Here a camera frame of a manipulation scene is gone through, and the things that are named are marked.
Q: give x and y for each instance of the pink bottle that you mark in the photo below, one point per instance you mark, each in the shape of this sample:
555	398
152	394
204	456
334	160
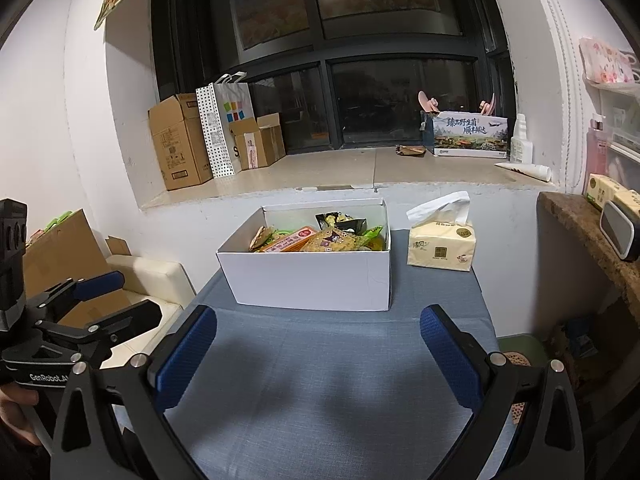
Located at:
596	160

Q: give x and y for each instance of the brown wrapper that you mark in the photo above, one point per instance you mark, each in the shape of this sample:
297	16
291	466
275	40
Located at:
410	150

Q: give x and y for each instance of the pink floral pouch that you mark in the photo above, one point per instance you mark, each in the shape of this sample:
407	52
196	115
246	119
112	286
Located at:
607	62

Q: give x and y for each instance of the black window frame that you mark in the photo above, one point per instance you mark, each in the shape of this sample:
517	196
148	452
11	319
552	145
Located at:
320	52

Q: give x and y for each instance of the cream tissue pack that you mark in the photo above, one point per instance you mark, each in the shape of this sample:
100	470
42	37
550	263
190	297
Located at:
440	250

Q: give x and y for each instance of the green stool with woven cushion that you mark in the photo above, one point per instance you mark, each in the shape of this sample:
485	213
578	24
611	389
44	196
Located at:
517	360

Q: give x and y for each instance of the large brown cardboard box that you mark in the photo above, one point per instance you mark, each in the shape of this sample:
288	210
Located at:
177	150

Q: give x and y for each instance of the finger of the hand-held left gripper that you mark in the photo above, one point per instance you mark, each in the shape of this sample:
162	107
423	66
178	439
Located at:
100	284
132	317

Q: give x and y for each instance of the small brown cardboard box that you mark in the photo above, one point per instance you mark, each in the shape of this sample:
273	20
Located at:
262	145

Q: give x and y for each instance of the white plastic bottle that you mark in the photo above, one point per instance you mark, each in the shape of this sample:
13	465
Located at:
521	145

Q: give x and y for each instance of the pale yellow tissue packet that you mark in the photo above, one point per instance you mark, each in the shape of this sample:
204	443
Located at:
631	201
602	190

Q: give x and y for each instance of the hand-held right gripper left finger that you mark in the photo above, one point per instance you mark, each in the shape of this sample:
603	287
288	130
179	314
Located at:
186	356

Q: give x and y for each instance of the cream padded seat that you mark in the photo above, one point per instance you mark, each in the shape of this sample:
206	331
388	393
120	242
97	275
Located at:
150	280

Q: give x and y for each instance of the white grey desk clock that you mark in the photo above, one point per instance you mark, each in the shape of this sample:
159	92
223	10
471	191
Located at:
620	230

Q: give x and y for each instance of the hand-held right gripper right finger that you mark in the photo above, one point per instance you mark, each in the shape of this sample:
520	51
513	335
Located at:
450	360

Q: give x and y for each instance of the dark snack packet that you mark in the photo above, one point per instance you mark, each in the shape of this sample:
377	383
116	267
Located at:
340	221

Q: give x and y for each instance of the landscape printed box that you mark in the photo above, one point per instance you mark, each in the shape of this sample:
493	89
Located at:
470	135

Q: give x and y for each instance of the white dotted shopping bag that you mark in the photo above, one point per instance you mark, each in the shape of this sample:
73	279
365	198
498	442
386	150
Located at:
220	130

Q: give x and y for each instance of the pink handheld fan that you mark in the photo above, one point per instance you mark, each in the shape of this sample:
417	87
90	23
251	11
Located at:
487	106
427	102

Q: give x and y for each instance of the white tube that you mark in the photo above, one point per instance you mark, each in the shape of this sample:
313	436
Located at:
525	171

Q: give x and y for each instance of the white cardboard box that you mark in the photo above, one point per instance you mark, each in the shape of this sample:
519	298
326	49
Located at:
300	280

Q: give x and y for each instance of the brown stone counter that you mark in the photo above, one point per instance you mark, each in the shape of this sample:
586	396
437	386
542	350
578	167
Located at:
575	220

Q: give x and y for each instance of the blue grey tablecloth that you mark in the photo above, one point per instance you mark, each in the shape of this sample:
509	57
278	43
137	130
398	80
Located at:
325	390

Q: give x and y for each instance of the white wall shelf rack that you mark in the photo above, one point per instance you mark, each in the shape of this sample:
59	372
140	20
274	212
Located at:
625	130

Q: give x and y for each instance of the red snack packet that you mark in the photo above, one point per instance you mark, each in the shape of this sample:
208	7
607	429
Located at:
292	240

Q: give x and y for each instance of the person's left hand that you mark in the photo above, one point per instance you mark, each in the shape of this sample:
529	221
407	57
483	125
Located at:
17	417

